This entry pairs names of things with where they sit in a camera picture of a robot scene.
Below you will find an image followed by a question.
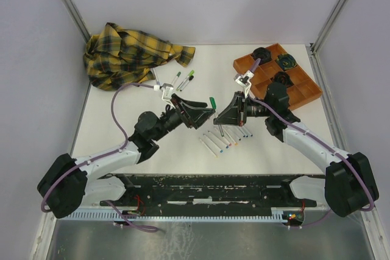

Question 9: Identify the light green cap marker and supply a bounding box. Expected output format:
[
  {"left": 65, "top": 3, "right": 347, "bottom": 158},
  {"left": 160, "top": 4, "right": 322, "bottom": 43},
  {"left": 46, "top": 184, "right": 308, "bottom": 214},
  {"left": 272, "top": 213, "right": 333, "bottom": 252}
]
[{"left": 176, "top": 70, "right": 194, "bottom": 91}]

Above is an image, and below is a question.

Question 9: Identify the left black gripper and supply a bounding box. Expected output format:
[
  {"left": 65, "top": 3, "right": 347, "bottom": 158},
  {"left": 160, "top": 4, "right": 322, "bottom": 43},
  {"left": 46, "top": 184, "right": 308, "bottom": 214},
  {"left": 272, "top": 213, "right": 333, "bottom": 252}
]
[{"left": 152, "top": 94, "right": 216, "bottom": 141}]

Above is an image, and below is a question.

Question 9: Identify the purple cap marker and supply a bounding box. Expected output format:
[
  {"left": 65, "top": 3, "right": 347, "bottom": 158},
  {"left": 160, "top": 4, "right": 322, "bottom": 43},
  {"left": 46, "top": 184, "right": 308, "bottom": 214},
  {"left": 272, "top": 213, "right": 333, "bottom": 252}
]
[{"left": 152, "top": 68, "right": 161, "bottom": 86}]

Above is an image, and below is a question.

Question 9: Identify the orange compartment tray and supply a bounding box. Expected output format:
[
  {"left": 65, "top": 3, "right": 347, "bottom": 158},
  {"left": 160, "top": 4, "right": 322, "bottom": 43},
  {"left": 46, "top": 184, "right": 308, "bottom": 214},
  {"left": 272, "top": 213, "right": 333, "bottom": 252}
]
[{"left": 233, "top": 43, "right": 322, "bottom": 110}]

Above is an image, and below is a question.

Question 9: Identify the yellow marker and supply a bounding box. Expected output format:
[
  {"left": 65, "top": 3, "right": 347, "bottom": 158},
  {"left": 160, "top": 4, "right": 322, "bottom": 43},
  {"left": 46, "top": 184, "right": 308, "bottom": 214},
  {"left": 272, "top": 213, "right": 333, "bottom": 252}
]
[{"left": 224, "top": 127, "right": 238, "bottom": 146}]

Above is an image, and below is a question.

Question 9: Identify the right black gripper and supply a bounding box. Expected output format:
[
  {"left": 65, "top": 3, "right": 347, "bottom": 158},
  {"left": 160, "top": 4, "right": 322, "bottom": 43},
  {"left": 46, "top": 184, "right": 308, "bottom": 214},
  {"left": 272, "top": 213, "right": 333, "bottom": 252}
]
[{"left": 213, "top": 91, "right": 272, "bottom": 127}]

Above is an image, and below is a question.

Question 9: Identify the black cap marker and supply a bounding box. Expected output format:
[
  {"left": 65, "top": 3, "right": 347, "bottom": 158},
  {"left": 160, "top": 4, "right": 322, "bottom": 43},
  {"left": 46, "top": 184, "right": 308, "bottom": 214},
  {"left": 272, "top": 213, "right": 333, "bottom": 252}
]
[{"left": 179, "top": 76, "right": 194, "bottom": 92}]

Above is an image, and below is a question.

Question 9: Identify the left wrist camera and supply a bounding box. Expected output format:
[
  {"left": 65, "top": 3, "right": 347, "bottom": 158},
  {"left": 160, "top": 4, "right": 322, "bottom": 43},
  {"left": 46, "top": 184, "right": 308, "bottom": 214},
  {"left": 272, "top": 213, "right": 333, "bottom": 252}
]
[{"left": 153, "top": 83, "right": 174, "bottom": 103}]

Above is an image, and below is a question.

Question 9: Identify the dark floral rolled sock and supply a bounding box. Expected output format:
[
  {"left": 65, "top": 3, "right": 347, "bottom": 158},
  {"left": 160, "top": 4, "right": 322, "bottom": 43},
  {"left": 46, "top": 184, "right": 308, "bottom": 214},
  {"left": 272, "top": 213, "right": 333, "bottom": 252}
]
[{"left": 272, "top": 71, "right": 293, "bottom": 87}]

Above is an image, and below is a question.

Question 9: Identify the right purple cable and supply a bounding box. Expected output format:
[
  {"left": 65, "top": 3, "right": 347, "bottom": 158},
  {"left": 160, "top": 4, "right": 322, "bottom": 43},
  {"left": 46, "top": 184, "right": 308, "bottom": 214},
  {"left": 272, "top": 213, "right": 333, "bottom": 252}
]
[{"left": 248, "top": 57, "right": 376, "bottom": 229}]

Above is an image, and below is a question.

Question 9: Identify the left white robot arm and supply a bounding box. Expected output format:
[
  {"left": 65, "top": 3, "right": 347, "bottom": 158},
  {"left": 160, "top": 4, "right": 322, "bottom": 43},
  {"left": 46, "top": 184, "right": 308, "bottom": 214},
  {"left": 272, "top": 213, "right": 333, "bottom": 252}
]
[{"left": 37, "top": 94, "right": 215, "bottom": 219}]

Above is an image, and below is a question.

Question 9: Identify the yellow plaid shirt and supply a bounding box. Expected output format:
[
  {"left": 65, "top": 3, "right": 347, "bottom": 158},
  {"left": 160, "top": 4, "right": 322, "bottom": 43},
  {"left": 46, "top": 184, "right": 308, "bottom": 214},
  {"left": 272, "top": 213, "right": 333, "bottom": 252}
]
[{"left": 83, "top": 23, "right": 196, "bottom": 91}]

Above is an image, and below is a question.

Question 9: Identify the right aluminium frame post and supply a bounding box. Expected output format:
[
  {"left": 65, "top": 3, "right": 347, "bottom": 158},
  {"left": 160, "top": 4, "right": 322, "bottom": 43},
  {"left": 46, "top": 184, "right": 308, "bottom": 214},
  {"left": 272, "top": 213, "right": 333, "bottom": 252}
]
[{"left": 311, "top": 0, "right": 349, "bottom": 55}]

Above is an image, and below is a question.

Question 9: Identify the green blue rolled sock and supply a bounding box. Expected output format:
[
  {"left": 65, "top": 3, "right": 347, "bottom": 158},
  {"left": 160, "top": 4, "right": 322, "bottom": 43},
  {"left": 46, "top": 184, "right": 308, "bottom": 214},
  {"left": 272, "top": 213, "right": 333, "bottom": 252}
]
[{"left": 275, "top": 54, "right": 297, "bottom": 71}]

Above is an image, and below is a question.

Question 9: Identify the pink cap marker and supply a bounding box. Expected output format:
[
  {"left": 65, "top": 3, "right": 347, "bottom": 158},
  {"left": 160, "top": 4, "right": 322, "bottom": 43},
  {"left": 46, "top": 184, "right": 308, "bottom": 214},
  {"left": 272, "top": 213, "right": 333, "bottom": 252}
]
[{"left": 199, "top": 138, "right": 218, "bottom": 158}]

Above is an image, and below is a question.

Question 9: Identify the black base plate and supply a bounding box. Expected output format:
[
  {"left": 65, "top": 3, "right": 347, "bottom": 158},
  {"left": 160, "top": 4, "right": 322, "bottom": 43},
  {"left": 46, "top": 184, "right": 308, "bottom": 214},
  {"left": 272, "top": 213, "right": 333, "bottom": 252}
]
[{"left": 113, "top": 174, "right": 317, "bottom": 217}]

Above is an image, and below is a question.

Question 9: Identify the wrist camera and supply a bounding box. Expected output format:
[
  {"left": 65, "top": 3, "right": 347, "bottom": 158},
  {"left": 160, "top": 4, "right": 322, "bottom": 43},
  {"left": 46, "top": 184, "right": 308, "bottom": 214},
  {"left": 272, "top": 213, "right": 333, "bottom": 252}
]
[
  {"left": 234, "top": 70, "right": 254, "bottom": 98},
  {"left": 153, "top": 83, "right": 174, "bottom": 103}
]

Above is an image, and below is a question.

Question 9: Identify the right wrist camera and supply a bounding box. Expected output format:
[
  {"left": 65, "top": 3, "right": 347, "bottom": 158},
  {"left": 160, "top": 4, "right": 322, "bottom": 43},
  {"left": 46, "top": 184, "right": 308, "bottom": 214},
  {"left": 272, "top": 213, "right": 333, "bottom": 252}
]
[{"left": 234, "top": 70, "right": 254, "bottom": 98}]

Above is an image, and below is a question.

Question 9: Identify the white slotted cable duct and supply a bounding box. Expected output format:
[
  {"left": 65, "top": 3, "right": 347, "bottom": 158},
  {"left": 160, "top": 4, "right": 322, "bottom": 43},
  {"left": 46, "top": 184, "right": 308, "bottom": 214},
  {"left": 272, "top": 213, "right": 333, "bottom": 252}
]
[{"left": 66, "top": 207, "right": 289, "bottom": 220}]

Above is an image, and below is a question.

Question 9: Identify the green cap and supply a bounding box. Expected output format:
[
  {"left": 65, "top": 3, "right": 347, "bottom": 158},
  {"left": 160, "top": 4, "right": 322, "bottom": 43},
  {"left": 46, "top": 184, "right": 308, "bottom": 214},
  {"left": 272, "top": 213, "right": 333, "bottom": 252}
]
[{"left": 209, "top": 97, "right": 217, "bottom": 110}]

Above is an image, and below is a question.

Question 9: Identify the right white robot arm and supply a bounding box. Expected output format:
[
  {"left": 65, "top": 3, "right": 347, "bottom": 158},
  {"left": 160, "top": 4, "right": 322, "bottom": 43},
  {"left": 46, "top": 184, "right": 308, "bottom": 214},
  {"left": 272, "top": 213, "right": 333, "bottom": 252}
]
[{"left": 213, "top": 82, "right": 379, "bottom": 217}]

